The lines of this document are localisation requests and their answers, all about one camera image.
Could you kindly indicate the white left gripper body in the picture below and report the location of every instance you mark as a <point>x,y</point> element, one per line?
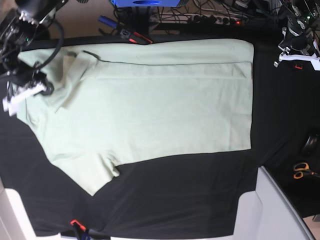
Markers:
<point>304,47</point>

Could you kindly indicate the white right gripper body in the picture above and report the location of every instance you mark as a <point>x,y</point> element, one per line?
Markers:
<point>16,94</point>

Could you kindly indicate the light green T-shirt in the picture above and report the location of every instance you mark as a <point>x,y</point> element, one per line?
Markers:
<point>116,104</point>

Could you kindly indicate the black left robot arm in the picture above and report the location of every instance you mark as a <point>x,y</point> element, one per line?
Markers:
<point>300,15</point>

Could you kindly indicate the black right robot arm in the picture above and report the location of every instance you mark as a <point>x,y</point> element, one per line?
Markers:
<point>19,27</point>

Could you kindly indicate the red black clamp right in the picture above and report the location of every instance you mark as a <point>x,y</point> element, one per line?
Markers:
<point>298,66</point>

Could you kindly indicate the red black clamp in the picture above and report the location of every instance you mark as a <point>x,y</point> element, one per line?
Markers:
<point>298,66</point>
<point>134,37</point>

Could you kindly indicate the black round object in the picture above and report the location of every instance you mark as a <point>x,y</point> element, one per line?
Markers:
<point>310,143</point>

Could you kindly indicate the red black clamp top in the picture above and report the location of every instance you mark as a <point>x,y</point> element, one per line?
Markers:
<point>134,37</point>

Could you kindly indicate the blue stand base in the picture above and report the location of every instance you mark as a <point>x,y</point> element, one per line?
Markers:
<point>146,3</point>

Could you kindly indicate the white box left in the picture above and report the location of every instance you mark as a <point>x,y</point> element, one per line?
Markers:
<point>14,221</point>

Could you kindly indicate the white box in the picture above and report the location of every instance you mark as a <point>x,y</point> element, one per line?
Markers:
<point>14,221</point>
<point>267,214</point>

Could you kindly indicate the red clamp bottom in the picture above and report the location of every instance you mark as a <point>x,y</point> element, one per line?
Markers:
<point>74,222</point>

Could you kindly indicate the blue clamp bottom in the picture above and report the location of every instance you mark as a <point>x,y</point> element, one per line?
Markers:
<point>90,235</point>

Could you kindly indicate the white box right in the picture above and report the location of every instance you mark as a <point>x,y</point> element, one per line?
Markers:
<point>267,214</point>

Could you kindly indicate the black table cloth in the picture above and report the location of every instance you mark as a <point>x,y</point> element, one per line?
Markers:
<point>177,197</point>

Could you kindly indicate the blue handled tool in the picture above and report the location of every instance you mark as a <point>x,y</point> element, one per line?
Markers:
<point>108,21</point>

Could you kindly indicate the orange handled scissors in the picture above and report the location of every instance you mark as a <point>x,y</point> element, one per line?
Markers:
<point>302,170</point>

